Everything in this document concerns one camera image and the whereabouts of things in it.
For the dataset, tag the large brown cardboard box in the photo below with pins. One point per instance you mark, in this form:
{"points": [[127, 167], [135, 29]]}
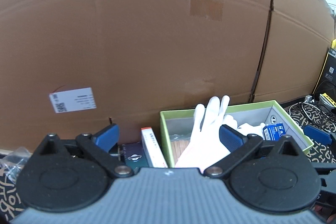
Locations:
{"points": [[139, 57]]}

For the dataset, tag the clear plastic bag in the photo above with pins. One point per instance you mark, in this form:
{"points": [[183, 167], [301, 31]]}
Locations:
{"points": [[14, 162]]}

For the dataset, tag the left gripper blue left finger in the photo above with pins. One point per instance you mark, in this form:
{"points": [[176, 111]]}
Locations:
{"points": [[96, 147]]}

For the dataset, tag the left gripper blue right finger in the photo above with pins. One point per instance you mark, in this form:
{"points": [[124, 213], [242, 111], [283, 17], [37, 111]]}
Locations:
{"points": [[242, 148]]}

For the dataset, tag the blue plastic square bottle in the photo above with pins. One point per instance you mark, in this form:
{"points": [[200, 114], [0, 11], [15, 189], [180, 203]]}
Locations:
{"points": [[273, 132]]}

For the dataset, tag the patterned black tan cloth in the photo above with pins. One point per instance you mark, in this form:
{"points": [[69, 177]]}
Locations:
{"points": [[305, 121]]}

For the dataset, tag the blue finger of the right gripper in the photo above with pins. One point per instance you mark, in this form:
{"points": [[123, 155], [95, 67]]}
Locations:
{"points": [[317, 135]]}

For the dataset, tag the white glove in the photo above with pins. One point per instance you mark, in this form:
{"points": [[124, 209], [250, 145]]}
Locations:
{"points": [[205, 147]]}

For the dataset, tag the black yellow box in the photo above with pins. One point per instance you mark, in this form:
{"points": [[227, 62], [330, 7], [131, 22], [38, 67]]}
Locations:
{"points": [[324, 90]]}

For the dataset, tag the white orange slim box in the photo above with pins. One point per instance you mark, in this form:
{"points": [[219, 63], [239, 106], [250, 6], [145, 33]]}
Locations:
{"points": [[152, 149]]}

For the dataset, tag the dark planet print box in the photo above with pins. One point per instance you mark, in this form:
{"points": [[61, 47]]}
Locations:
{"points": [[134, 156]]}

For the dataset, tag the white shipping label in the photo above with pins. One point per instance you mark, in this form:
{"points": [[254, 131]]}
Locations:
{"points": [[73, 100]]}

